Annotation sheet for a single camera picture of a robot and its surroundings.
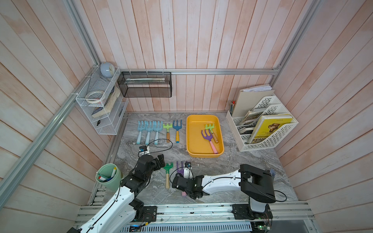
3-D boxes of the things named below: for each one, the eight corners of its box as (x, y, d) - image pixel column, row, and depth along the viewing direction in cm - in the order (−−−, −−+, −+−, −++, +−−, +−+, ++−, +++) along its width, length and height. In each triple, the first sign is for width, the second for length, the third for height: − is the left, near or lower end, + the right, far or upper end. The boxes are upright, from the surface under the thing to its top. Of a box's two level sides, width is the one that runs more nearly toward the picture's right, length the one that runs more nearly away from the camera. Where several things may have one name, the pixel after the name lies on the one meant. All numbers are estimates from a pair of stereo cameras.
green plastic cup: (106, 192, 84) (91, 183, 71) (111, 174, 90) (99, 163, 77) (124, 192, 84) (112, 183, 71) (128, 174, 90) (118, 163, 77)
